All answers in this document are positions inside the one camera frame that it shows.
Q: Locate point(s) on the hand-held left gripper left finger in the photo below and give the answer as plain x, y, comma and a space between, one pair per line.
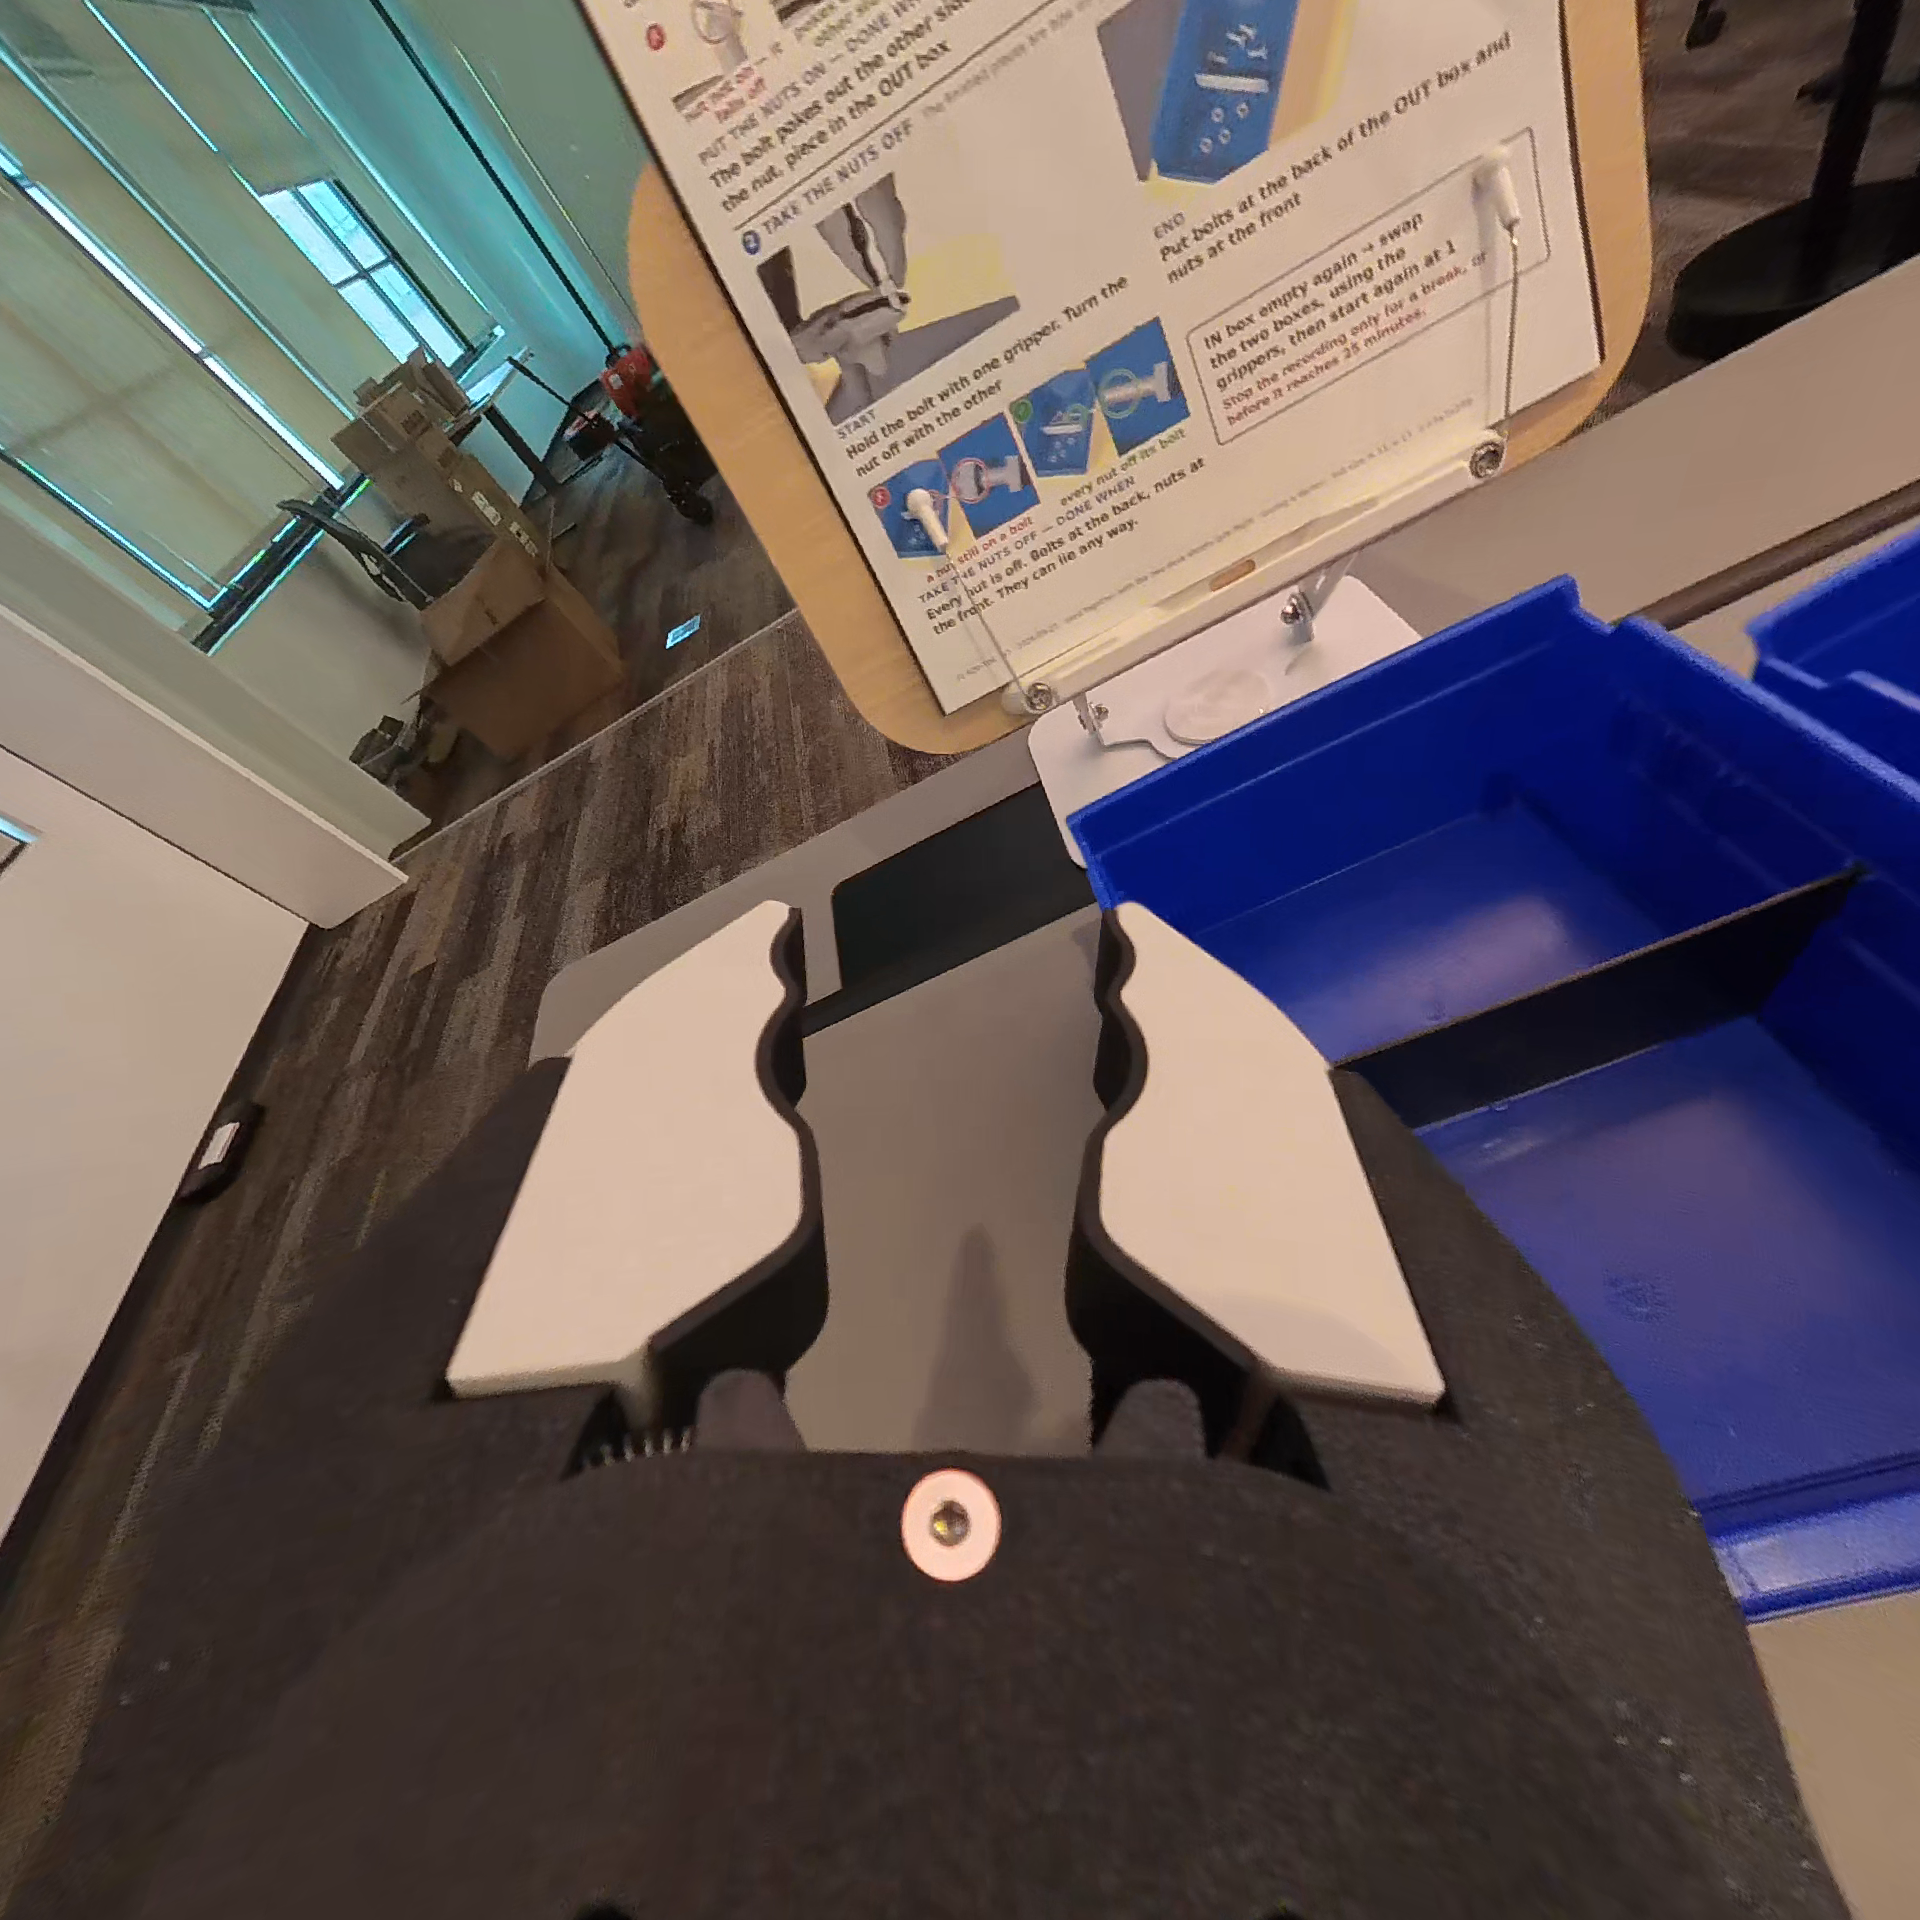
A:
646, 1186

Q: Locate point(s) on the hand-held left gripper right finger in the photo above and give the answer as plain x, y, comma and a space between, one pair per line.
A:
1258, 1201

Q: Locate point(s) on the blue plastic bin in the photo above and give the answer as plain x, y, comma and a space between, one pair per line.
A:
1650, 1277
1860, 629

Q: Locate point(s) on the black bin divider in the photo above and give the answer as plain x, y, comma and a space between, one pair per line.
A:
1575, 1005

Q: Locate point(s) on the black desk mat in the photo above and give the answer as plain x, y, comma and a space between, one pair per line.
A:
960, 916

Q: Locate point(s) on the small black floor device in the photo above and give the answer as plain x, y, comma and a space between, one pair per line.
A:
222, 1153

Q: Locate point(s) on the dark floor clutter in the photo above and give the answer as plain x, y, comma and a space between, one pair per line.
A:
398, 745

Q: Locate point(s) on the large brown cardboard box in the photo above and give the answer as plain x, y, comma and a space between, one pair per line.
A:
523, 647

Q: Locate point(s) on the black office chair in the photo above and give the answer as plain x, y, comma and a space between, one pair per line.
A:
391, 563

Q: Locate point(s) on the black wheeled cart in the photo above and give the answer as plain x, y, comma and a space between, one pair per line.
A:
683, 465

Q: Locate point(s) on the printed cardboard box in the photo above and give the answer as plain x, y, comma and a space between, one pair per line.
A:
423, 465

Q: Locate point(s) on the red canister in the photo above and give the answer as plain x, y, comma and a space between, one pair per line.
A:
626, 383

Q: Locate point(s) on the wooden document stand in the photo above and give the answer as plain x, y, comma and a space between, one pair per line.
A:
683, 299

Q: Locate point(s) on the printed paper sheet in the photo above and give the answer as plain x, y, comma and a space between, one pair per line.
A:
1052, 228

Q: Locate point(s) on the black pole floor stand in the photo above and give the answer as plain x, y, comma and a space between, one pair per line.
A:
1770, 286

